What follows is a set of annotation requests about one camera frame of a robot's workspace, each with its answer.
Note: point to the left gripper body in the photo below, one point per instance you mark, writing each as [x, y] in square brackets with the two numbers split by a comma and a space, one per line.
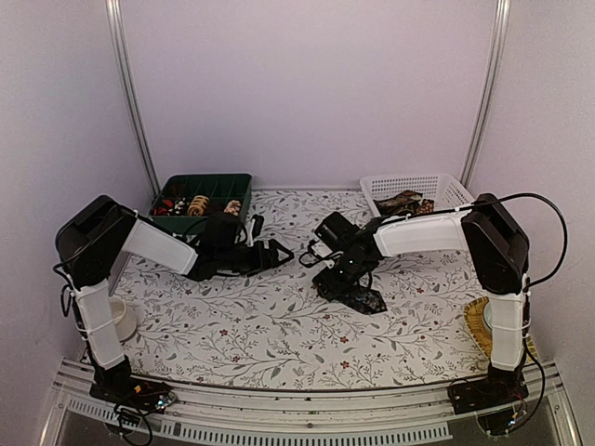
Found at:
[249, 263]

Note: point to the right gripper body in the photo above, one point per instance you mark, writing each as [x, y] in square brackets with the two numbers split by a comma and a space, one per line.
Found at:
[350, 273]

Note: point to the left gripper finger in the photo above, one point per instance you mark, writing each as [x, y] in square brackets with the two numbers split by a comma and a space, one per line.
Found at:
[264, 263]
[278, 250]

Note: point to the dark floral necktie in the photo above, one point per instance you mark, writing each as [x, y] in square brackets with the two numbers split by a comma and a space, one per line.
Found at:
[359, 298]

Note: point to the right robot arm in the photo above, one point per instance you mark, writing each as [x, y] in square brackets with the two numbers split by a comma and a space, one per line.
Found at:
[497, 245]

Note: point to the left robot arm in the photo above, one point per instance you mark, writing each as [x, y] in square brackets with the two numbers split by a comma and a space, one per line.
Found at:
[95, 246]

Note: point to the dark maroon rolled tie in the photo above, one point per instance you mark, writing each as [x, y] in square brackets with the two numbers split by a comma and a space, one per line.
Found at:
[214, 207]

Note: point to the floral patterned table mat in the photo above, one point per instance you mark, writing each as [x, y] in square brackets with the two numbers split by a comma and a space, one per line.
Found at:
[273, 331]

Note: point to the yellow striped rolled tie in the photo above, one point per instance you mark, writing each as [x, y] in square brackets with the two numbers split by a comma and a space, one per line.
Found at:
[198, 205]

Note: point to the white dotted black rolled tie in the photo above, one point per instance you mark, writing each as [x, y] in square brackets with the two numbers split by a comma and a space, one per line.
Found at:
[180, 208]

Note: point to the green divided organizer box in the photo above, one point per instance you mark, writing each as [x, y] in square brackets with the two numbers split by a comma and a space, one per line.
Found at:
[219, 187]

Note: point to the red black rolled tie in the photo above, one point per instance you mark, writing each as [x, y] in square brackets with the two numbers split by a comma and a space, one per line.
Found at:
[164, 207]

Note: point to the brown patterned necktie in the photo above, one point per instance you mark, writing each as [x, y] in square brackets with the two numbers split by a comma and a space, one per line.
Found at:
[405, 203]

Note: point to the white plastic basket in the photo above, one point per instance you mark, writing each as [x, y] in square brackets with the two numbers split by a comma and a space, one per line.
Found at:
[443, 189]

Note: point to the woven bamboo tray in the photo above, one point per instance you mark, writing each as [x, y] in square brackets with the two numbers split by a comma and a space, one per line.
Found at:
[479, 325]

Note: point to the cream ceramic mug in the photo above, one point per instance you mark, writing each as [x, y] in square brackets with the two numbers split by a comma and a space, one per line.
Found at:
[124, 319]

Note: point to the pale green bowl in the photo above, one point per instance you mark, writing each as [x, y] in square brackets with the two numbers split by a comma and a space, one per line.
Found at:
[487, 318]

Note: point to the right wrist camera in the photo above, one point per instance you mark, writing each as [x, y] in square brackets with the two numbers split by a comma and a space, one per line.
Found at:
[317, 253]

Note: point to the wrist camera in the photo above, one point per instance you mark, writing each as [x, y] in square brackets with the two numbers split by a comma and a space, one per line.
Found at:
[317, 253]
[253, 229]

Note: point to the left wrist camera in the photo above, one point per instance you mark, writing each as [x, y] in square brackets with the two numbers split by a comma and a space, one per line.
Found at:
[253, 229]

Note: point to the front aluminium rail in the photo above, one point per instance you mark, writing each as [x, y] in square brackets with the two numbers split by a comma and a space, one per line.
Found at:
[215, 415]

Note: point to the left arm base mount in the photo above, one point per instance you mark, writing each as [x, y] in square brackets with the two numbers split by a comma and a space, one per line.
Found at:
[134, 401]

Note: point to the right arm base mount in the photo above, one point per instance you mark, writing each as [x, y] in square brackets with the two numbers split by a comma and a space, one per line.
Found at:
[498, 388]

